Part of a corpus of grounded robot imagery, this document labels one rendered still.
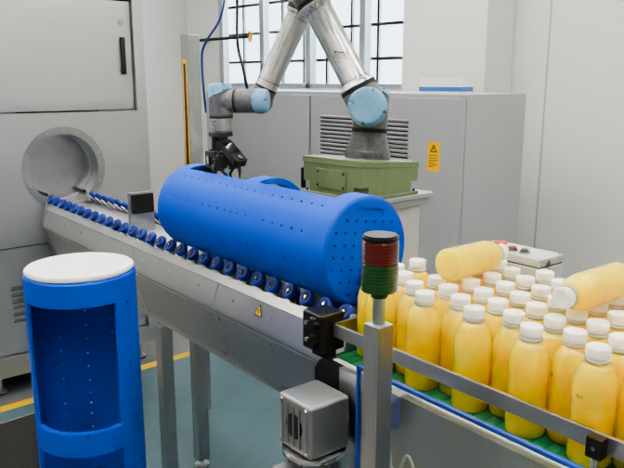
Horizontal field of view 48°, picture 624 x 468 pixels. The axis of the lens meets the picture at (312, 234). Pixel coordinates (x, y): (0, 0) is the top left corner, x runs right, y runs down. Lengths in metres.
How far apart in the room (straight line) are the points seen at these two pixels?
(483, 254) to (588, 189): 2.97
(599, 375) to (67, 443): 1.34
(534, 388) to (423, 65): 3.66
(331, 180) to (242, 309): 0.50
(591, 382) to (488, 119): 2.44
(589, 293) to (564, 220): 3.25
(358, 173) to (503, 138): 1.63
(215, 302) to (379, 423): 0.99
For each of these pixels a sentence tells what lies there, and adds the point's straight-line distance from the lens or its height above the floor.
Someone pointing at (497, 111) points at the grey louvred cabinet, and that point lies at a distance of 3.58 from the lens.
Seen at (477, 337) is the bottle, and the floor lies 1.05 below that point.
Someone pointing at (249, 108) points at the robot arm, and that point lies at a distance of 2.23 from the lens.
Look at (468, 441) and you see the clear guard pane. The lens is 1.30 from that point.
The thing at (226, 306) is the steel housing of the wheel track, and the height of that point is 0.85.
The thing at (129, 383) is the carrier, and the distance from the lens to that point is 1.97.
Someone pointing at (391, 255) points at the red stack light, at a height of 1.23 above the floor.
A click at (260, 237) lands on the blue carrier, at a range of 1.88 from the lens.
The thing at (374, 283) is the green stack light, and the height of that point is 1.18.
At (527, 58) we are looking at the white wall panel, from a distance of 4.68.
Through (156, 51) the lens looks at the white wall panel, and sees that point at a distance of 7.32.
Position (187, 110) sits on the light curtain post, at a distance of 3.08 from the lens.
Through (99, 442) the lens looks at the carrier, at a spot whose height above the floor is 0.59.
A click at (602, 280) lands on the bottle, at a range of 1.38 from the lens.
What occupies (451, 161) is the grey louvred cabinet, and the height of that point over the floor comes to 1.13.
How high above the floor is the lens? 1.52
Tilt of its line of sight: 12 degrees down
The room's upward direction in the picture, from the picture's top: straight up
